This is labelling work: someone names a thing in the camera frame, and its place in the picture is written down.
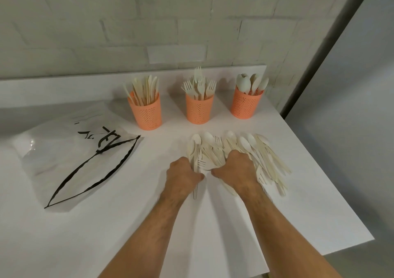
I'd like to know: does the person's right hand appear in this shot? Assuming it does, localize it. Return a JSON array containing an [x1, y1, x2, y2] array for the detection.
[[211, 149, 264, 197]]

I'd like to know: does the person's left hand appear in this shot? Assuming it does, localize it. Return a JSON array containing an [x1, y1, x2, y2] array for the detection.
[[166, 157, 205, 200]]

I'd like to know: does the cream disposable fork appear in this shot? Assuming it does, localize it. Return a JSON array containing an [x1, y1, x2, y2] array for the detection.
[[193, 151, 207, 200]]

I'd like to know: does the pile of cream plastic cutlery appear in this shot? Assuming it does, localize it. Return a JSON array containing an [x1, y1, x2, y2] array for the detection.
[[187, 131, 292, 198]]

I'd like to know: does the person's left forearm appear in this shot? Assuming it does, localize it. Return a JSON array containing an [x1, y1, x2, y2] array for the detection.
[[102, 192, 200, 278]]

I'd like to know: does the person's right forearm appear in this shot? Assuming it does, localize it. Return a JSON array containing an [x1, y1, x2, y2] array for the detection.
[[238, 186, 342, 278]]

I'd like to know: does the orange perforated cup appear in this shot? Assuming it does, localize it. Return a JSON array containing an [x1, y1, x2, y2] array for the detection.
[[128, 91, 162, 131], [185, 93, 214, 124], [231, 85, 264, 120]]

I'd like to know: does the bunch of cream plastic forks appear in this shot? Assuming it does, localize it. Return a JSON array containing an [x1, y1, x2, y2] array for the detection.
[[181, 66, 217, 101]]

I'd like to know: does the bunch of cream plastic knives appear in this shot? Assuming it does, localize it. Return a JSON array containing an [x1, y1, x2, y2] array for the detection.
[[123, 75, 160, 106]]

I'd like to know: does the clear plastic bag black print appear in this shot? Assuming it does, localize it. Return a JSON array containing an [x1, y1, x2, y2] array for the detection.
[[19, 102, 142, 209]]

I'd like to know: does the dark door frame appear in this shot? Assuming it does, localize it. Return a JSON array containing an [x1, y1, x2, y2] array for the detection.
[[279, 0, 370, 118]]

